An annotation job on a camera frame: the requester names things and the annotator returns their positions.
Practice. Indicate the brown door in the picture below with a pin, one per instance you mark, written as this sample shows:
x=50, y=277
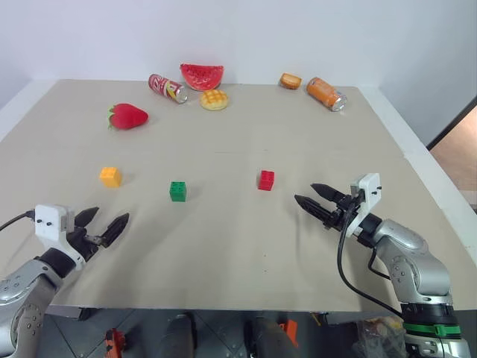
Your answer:
x=458, y=156

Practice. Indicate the yellow toy block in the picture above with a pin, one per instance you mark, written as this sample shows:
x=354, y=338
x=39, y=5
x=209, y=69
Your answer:
x=110, y=177

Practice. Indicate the yellow pineapple bun toy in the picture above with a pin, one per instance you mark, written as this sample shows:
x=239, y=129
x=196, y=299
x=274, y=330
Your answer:
x=214, y=100

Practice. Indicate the orange plastic part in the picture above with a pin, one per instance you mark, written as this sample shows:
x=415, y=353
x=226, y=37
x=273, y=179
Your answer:
x=290, y=332

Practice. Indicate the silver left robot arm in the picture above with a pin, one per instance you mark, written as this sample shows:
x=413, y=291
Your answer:
x=26, y=294

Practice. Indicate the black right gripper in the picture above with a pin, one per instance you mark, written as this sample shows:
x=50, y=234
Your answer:
x=344, y=212

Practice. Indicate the orange soda can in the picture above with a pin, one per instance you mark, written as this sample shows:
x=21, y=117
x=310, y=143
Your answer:
x=325, y=93

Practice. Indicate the orange and black tool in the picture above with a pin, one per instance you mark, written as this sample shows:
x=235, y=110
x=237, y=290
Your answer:
x=113, y=343

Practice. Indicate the red plush strawberry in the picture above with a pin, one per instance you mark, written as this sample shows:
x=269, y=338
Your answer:
x=128, y=116

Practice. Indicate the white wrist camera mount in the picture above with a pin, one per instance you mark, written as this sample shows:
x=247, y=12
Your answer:
x=50, y=223
x=369, y=194

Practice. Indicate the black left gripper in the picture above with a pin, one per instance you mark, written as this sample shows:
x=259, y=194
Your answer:
x=86, y=246

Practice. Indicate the beige table cover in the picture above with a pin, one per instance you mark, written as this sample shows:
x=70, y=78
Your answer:
x=238, y=231

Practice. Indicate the orange toast toy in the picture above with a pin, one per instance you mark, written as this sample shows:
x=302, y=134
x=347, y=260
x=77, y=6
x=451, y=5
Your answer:
x=290, y=81

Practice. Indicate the toy watermelon slice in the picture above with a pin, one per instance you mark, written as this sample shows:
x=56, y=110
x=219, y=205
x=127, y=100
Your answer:
x=201, y=76

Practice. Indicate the clear plastic bag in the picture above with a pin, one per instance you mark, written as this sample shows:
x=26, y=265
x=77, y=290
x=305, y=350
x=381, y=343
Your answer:
x=378, y=337

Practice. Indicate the dark rounded shape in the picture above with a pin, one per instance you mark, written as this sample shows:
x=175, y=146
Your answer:
x=179, y=337
x=266, y=339

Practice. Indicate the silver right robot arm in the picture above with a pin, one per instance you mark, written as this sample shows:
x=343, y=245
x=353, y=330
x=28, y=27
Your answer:
x=417, y=268

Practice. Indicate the red soda can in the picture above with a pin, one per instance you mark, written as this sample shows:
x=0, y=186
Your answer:
x=166, y=88

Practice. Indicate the red toy block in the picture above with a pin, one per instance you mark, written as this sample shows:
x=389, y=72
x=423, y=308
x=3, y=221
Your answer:
x=266, y=180

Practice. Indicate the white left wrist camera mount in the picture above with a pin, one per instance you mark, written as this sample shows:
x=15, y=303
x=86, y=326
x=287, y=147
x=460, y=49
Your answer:
x=50, y=223

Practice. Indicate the green toy block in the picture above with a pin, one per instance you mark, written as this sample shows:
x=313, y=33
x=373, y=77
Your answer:
x=177, y=191

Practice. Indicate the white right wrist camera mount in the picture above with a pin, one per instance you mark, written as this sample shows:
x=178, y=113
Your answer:
x=369, y=194

